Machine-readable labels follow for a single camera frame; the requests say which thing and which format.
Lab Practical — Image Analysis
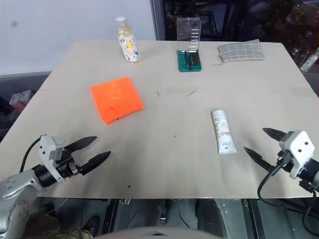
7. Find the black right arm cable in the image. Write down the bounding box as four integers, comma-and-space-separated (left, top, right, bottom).
257, 152, 319, 239

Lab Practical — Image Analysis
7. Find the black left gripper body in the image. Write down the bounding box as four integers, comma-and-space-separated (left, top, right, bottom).
55, 146, 84, 179

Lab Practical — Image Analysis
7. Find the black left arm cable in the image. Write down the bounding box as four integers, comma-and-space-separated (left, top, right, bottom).
19, 137, 42, 173

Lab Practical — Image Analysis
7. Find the grey checked pouch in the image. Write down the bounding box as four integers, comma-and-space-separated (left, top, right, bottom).
212, 39, 265, 67

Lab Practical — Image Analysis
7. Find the grey red box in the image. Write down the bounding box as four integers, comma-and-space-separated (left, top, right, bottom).
8, 93, 23, 110
19, 90, 34, 106

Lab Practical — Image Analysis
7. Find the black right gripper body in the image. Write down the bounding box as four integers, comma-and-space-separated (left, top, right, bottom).
275, 148, 293, 172

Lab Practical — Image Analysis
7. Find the green white bottle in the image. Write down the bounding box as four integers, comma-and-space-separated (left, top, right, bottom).
300, 46, 319, 73

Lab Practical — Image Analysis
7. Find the folded orange cloth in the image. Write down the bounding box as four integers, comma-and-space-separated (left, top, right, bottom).
90, 77, 145, 125

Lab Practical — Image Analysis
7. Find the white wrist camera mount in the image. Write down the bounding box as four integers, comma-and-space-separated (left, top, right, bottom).
38, 135, 66, 183
279, 129, 315, 179

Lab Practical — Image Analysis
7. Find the green screwdriver bit case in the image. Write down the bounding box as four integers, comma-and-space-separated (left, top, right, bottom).
176, 17, 203, 73

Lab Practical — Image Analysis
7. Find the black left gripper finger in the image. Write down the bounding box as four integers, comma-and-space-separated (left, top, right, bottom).
80, 150, 112, 176
65, 135, 98, 153

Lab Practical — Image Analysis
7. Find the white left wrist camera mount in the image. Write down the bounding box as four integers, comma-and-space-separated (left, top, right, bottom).
38, 135, 66, 183

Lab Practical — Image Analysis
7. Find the white Dove lotion tube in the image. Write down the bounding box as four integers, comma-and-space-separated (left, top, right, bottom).
211, 109, 238, 155

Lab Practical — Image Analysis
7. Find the clear yellow liquid bottle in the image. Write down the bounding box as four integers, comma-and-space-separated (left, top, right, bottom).
115, 16, 141, 63

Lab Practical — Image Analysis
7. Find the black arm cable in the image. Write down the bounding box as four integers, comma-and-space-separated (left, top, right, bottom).
19, 137, 42, 173
257, 152, 319, 239

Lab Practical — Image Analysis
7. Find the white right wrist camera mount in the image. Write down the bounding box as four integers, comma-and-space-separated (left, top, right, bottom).
279, 129, 315, 179

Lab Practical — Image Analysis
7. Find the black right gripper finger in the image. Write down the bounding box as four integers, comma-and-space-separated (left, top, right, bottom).
262, 127, 286, 143
243, 146, 273, 171

